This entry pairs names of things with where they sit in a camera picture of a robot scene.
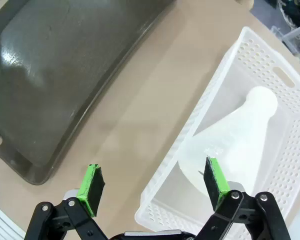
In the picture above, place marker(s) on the dark grey plastic tray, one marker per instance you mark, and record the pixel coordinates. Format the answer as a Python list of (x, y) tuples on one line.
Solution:
[(52, 75)]

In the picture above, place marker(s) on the ribbed aluminium table rail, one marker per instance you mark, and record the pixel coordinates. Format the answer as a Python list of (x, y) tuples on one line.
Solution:
[(0, 222)]

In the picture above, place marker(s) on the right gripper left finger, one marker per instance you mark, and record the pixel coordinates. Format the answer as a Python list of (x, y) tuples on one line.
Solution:
[(93, 185)]

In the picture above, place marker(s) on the clear plastic storage box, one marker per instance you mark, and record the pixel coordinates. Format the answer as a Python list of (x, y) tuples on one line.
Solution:
[(296, 41)]

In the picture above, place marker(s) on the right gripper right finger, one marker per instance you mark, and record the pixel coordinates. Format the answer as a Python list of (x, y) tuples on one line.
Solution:
[(215, 180)]

